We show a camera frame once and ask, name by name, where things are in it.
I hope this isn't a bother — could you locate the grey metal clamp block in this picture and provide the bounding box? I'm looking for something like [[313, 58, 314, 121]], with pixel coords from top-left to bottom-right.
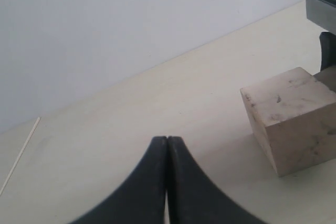
[[306, 0, 335, 35]]

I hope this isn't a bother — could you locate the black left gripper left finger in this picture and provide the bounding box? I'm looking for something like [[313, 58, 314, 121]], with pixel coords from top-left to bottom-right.
[[73, 136, 167, 224]]

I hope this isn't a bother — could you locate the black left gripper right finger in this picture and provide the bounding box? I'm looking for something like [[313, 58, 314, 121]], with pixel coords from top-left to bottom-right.
[[166, 136, 263, 224]]

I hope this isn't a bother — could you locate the largest wooden cube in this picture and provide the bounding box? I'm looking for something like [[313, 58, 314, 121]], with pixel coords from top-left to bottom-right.
[[240, 67, 335, 177]]

